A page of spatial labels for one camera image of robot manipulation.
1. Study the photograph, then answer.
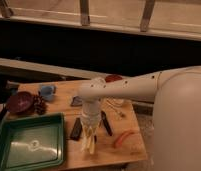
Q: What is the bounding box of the green plastic tray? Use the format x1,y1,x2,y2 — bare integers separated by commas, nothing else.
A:
0,113,64,171

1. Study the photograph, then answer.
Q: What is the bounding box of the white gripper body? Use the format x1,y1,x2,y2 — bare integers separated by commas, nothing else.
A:
81,100,101,135

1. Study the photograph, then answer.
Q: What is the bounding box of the dark grape bunch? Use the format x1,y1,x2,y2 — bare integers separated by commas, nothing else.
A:
34,95,47,115

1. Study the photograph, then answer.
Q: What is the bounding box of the wooden table board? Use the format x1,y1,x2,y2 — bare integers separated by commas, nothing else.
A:
7,78,149,171

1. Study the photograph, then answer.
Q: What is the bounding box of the white paper cup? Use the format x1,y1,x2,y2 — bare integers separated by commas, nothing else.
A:
112,99,124,107

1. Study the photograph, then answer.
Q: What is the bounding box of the red bowl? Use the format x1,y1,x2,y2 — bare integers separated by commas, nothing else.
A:
105,74,122,83

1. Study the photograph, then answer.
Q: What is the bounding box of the blue plastic cup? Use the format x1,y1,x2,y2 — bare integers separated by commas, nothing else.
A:
38,85,56,101

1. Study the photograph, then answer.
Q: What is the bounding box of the grey crumpled cloth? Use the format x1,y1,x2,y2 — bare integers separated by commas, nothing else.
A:
71,96,82,107

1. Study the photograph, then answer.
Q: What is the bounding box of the black rectangular block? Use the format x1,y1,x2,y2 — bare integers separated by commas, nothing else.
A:
70,118,82,141

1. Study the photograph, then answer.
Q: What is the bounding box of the orange carrot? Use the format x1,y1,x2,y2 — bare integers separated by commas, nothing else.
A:
113,130,135,148

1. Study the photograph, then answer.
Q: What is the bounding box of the purple bowl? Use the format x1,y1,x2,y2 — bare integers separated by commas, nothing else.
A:
6,91,34,114

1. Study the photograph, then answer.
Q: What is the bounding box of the black handled knife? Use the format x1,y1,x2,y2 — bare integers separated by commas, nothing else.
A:
101,111,113,136

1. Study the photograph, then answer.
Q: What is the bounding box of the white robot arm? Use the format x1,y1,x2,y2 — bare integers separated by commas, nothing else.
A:
78,66,201,171

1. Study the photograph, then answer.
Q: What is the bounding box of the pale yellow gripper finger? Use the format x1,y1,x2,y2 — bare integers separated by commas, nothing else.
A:
82,128,95,154

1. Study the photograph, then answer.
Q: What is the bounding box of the metal fork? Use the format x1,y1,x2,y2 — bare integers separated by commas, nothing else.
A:
106,100,125,118

